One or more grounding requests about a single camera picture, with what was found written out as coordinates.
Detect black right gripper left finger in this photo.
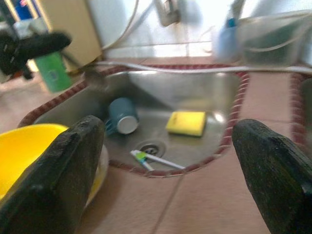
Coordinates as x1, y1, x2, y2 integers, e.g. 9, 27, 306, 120
0, 115, 106, 234

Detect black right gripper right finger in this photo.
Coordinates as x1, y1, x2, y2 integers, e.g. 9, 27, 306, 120
231, 118, 312, 234

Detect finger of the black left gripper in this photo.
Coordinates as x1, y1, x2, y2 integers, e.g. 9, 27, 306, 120
25, 31, 73, 59

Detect yellow plastic bowl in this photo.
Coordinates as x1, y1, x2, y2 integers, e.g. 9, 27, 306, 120
0, 123, 74, 203

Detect blue plastic cup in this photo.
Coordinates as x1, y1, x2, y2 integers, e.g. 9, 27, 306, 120
104, 97, 140, 136

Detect beige water purifier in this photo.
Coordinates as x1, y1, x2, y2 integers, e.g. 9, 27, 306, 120
0, 0, 103, 73

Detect green dish soap bottle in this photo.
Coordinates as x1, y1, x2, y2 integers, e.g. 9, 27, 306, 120
33, 51, 73, 94

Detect stainless steel sink basin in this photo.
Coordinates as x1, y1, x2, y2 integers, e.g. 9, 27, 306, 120
300, 77, 312, 159
18, 64, 251, 178

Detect white green plastic utensil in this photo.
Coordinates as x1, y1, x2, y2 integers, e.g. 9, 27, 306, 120
130, 150, 186, 172

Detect yellow green scrub sponge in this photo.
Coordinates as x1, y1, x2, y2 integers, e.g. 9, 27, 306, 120
165, 111, 208, 137

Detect clear plastic container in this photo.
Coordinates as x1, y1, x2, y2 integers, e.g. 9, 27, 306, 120
237, 13, 312, 67

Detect clear toothbrush cup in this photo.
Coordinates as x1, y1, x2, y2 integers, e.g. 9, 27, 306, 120
212, 24, 242, 63

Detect white curved hose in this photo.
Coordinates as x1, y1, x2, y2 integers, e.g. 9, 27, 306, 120
101, 0, 149, 51

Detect wall mounted water tap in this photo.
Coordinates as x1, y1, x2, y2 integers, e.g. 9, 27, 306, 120
154, 0, 181, 27

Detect long white hose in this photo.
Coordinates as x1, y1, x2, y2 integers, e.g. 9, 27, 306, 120
94, 61, 312, 75

